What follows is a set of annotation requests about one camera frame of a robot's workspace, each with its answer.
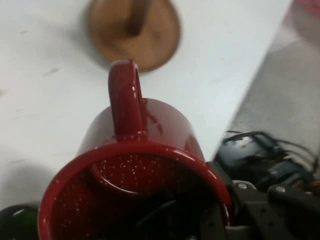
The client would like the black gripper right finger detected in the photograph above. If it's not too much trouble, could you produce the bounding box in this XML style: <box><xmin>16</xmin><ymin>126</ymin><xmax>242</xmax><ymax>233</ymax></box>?
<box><xmin>199</xmin><ymin>160</ymin><xmax>320</xmax><ymax>240</ymax></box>

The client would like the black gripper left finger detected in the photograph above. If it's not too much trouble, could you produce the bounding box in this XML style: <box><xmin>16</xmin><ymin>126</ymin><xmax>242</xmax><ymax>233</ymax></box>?
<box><xmin>136</xmin><ymin>198</ymin><xmax>203</xmax><ymax>240</ymax></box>

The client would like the red speckled enamel mug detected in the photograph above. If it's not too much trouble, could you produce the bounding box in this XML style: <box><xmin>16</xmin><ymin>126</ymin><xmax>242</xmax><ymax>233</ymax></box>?
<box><xmin>37</xmin><ymin>59</ymin><xmax>235</xmax><ymax>240</ymax></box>

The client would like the dark green enamel mug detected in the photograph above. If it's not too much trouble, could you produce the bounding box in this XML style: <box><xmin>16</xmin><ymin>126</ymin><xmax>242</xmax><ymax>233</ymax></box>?
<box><xmin>0</xmin><ymin>201</ymin><xmax>43</xmax><ymax>240</ymax></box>

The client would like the brown wooden mug tree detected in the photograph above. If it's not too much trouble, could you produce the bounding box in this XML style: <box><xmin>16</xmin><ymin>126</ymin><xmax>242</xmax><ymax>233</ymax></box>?
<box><xmin>86</xmin><ymin>0</ymin><xmax>182</xmax><ymax>74</ymax></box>

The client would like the black device with cables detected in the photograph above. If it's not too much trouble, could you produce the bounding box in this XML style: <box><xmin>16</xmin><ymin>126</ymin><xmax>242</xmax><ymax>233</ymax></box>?
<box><xmin>214</xmin><ymin>129</ymin><xmax>320</xmax><ymax>194</ymax></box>

